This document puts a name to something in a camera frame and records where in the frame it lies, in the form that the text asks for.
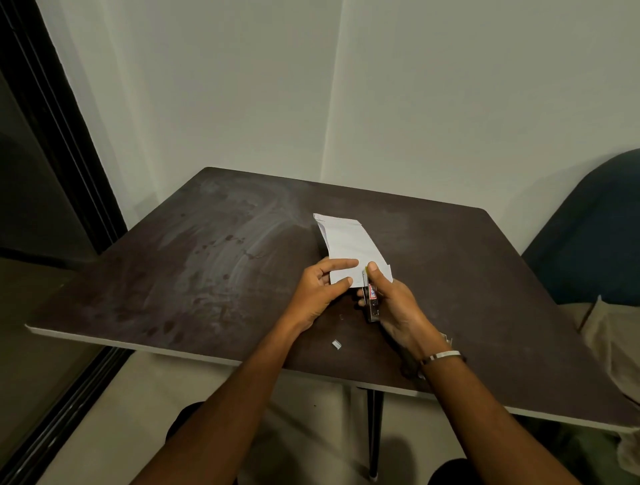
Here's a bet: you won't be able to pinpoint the dark green sofa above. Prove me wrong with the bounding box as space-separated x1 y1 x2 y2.
521 148 640 307

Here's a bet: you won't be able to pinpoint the person's right forearm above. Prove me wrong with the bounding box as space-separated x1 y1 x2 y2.
413 344 582 485

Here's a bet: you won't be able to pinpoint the yellow and silver stapler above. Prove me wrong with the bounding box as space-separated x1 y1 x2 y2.
360 268 383 324

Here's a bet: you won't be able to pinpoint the silver bracelet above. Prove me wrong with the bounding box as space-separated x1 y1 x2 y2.
419 350 467 368

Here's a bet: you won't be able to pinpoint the beige cloth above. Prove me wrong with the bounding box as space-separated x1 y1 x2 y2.
559 294 640 476

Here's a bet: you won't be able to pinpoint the person's left hand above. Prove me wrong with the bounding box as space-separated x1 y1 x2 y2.
283 257 361 334

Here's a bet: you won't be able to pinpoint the person's left forearm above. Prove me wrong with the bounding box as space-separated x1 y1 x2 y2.
131 318 303 485

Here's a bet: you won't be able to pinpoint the person's right hand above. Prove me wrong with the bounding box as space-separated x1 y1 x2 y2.
357 261 449 362

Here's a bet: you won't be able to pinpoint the white papers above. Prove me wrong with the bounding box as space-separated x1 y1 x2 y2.
312 213 395 290

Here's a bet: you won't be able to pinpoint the black sliding door frame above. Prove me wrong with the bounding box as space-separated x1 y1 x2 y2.
0 0 135 485

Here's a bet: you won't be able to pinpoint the black metal table leg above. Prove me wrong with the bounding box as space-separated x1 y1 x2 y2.
365 389 385 482

